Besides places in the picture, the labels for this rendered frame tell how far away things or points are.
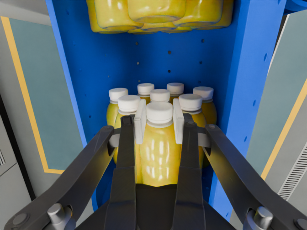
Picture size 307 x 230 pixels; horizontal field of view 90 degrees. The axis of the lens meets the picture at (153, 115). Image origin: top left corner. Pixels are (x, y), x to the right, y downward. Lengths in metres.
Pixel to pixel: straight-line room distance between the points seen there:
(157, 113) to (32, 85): 1.66
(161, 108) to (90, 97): 0.16
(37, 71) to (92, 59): 1.43
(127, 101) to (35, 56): 1.50
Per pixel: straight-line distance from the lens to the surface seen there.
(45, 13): 0.76
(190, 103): 0.25
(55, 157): 2.12
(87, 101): 0.31
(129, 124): 0.15
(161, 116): 0.20
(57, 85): 1.67
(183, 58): 0.38
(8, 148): 2.16
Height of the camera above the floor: 1.35
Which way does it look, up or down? 66 degrees down
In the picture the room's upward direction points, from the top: 173 degrees counter-clockwise
